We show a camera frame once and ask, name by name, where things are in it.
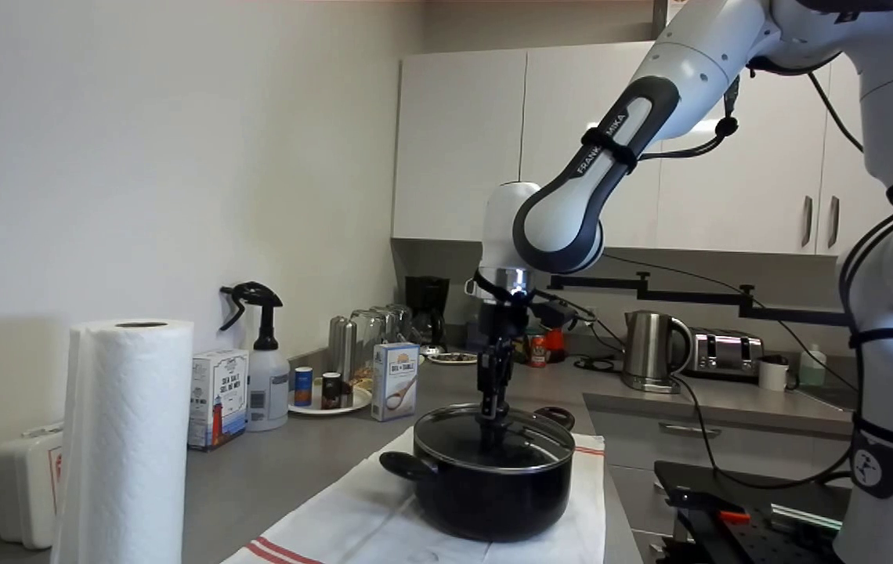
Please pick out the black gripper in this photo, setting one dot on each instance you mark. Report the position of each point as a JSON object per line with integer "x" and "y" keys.
{"x": 502, "y": 331}

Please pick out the glass pot lid black knob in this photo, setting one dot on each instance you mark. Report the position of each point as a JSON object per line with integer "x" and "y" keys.
{"x": 515, "y": 443}

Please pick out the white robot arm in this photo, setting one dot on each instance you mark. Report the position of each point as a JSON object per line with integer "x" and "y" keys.
{"x": 687, "y": 71}

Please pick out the red moka pot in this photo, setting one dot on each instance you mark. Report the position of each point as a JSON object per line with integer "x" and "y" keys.
{"x": 548, "y": 345}

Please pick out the black cooking pot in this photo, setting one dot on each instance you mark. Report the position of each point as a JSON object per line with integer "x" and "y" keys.
{"x": 484, "y": 505}

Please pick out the small white milk carton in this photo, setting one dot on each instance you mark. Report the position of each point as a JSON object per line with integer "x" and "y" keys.
{"x": 394, "y": 366}

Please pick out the black coffee machine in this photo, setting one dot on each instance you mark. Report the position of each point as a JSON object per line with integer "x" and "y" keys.
{"x": 426, "y": 299}

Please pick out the white plate with jars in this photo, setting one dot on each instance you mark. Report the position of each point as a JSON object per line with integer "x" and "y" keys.
{"x": 320, "y": 408}

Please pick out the steel canister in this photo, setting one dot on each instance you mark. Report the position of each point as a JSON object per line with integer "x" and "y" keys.
{"x": 341, "y": 345}

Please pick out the stainless steel electric kettle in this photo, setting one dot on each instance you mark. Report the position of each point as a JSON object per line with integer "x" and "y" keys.
{"x": 660, "y": 349}

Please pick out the white towel red stripes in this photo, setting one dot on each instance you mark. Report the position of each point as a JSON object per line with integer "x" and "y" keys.
{"x": 371, "y": 517}

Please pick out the silver toaster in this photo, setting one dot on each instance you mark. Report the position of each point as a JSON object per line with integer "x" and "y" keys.
{"x": 723, "y": 354}

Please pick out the white spray bottle black trigger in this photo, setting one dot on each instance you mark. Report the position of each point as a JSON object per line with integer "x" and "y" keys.
{"x": 267, "y": 369}

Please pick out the black tray with red tool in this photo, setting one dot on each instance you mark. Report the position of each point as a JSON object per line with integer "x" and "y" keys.
{"x": 754, "y": 517}

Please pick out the white carton box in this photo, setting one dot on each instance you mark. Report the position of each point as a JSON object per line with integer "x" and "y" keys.
{"x": 217, "y": 400}

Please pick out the white mug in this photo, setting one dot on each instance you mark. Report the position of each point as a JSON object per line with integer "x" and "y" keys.
{"x": 770, "y": 378}

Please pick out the white paper towel roll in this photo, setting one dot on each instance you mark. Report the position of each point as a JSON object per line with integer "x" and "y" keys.
{"x": 124, "y": 449}

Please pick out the white upper kitchen cabinets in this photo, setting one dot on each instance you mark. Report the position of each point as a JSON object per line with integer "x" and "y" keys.
{"x": 785, "y": 184}

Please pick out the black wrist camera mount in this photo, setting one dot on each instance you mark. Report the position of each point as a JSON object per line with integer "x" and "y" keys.
{"x": 509, "y": 288}

